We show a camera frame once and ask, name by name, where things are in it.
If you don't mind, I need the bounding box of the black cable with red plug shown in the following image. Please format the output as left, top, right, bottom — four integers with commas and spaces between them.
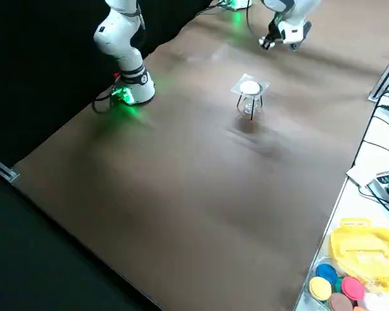
92, 73, 121, 114

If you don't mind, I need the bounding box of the aluminium frame post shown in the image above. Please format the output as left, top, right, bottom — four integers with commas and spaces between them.
368, 48, 389, 103
0, 151, 21, 184

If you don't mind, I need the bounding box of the brown clay disc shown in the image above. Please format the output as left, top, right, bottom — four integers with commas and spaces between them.
329, 292, 354, 311

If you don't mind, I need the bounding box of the yellow plastic case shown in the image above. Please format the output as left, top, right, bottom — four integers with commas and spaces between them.
329, 218, 389, 291

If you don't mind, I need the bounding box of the white paper sheet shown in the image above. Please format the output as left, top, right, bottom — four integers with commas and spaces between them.
346, 165, 379, 188

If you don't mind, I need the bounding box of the blue clay disc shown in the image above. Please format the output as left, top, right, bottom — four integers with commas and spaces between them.
314, 263, 338, 282

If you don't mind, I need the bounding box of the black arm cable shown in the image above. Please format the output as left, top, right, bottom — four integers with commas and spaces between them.
244, 0, 266, 45

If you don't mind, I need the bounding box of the black wire tripod stand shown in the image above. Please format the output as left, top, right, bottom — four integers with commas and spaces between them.
235, 91, 264, 122

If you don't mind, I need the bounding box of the white crucible lid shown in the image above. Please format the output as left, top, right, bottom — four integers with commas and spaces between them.
239, 80, 260, 95

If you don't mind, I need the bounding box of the square wire gauze mat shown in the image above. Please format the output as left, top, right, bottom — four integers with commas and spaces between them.
230, 73, 269, 97

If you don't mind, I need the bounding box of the clear glass alcohol lamp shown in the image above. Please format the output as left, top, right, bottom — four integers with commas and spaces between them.
239, 94, 259, 116

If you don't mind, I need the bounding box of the yellow clay disc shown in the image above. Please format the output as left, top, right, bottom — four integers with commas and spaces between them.
308, 276, 332, 301

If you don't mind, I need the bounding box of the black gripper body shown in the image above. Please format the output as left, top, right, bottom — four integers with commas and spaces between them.
267, 22, 283, 43

